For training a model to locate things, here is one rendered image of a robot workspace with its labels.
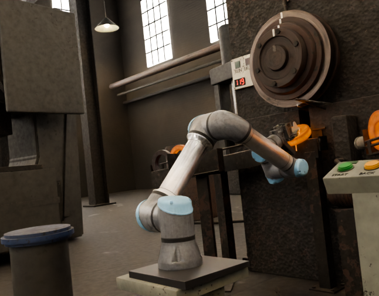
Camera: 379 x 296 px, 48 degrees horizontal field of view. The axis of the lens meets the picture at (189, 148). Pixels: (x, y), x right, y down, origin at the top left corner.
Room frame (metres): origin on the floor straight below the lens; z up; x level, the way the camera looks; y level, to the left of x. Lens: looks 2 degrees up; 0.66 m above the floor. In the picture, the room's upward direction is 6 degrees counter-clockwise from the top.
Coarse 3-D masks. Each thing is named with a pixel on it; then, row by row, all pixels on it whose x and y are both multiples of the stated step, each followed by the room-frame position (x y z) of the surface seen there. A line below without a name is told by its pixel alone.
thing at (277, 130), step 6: (276, 126) 2.03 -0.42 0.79; (282, 126) 2.00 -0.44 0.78; (288, 126) 2.02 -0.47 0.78; (270, 132) 1.98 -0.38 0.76; (276, 132) 1.96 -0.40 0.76; (282, 132) 2.00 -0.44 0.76; (288, 132) 2.00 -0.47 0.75; (282, 138) 1.96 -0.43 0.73; (288, 138) 2.01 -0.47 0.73; (294, 138) 2.03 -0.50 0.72; (282, 144) 1.97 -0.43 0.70
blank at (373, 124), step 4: (376, 112) 1.65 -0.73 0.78; (372, 116) 1.68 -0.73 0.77; (376, 116) 1.66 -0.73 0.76; (372, 120) 1.69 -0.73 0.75; (376, 120) 1.66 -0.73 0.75; (368, 124) 1.71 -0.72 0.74; (372, 124) 1.69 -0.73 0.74; (376, 124) 1.67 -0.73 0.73; (368, 128) 1.72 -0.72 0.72; (372, 128) 1.69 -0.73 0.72; (376, 128) 1.68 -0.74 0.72; (368, 132) 1.72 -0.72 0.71; (372, 132) 1.70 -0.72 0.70; (376, 132) 1.68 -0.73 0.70; (372, 136) 1.70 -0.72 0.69; (376, 136) 1.68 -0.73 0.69; (376, 140) 1.68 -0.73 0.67; (376, 148) 1.68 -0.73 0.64
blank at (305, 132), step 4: (304, 124) 2.13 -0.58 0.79; (300, 128) 2.11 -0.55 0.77; (304, 128) 2.09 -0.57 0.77; (308, 128) 2.07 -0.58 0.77; (300, 132) 2.07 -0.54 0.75; (304, 132) 2.05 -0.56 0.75; (308, 132) 2.05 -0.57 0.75; (300, 136) 2.04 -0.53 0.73; (304, 136) 2.04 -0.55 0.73; (308, 136) 2.05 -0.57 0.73; (292, 140) 2.05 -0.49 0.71; (296, 140) 2.04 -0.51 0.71; (300, 140) 2.04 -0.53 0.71; (292, 144) 2.06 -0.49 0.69
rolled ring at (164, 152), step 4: (156, 152) 2.93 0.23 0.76; (160, 152) 2.90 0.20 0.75; (164, 152) 2.88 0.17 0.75; (168, 152) 2.88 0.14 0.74; (156, 156) 2.93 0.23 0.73; (152, 160) 2.96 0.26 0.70; (156, 160) 2.95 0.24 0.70; (152, 164) 2.96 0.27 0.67; (156, 164) 2.95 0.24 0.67; (156, 168) 2.94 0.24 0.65
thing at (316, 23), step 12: (288, 12) 2.07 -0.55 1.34; (300, 12) 2.02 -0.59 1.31; (312, 24) 1.98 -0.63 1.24; (324, 24) 2.00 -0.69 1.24; (324, 36) 1.94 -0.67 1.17; (252, 48) 2.24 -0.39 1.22; (324, 48) 1.94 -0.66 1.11; (324, 60) 1.95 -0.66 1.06; (252, 72) 2.25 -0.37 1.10; (324, 72) 1.95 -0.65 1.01; (324, 84) 2.01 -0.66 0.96; (264, 96) 2.21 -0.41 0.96; (300, 96) 2.06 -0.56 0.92; (312, 96) 2.02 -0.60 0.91
